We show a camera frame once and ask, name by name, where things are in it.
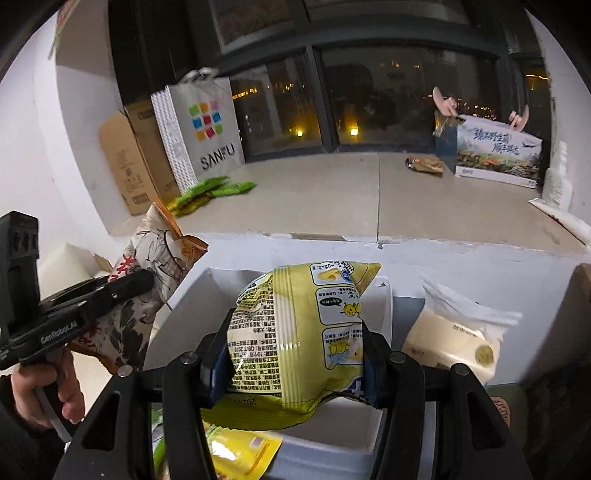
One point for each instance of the brown cardboard box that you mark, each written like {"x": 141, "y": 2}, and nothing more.
{"x": 131, "y": 142}

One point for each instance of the yellow chip bag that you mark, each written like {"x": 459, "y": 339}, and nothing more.
{"x": 295, "y": 341}

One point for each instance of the small brown snack packet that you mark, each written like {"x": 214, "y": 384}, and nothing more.
{"x": 427, "y": 165}

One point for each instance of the floral white snack bag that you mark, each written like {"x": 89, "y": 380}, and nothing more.
{"x": 152, "y": 266}

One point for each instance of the green snack packets pile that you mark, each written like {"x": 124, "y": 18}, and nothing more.
{"x": 205, "y": 191}

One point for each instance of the white storage box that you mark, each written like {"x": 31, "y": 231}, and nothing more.
{"x": 340, "y": 422}

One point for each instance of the printed landscape gift box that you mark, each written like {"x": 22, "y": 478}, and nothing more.
{"x": 479, "y": 148}

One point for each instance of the window frame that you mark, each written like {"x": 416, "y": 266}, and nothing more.
{"x": 325, "y": 76}

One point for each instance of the white SANFU shopping bag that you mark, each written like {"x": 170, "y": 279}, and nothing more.
{"x": 198, "y": 128}

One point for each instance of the yellow snack packet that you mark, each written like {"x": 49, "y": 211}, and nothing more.
{"x": 241, "y": 454}

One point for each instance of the tissue pack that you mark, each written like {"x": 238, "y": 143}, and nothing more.
{"x": 452, "y": 329}

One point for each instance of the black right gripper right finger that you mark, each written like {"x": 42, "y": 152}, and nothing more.
{"x": 472, "y": 440}

